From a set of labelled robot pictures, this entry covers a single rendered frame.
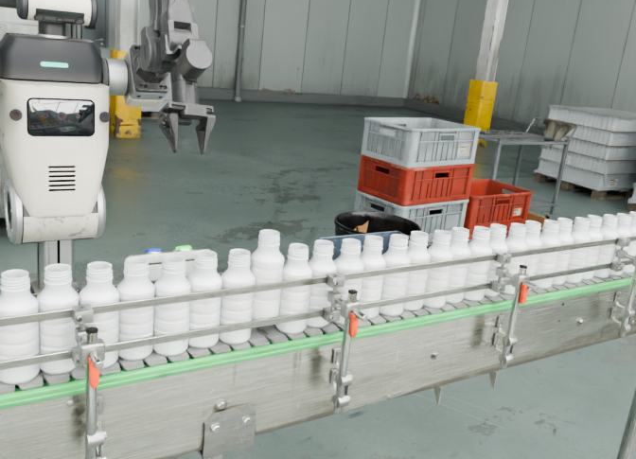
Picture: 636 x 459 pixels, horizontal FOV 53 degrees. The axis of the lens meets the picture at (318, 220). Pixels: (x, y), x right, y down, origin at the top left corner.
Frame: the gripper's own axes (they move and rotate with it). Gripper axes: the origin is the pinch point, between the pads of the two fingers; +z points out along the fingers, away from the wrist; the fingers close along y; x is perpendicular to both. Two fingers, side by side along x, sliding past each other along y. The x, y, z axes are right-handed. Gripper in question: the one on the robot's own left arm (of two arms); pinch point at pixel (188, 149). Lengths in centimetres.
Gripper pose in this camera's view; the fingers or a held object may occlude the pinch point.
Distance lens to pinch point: 141.4
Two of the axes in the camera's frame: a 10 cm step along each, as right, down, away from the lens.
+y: 8.3, 0.1, 5.5
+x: -5.4, 2.0, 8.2
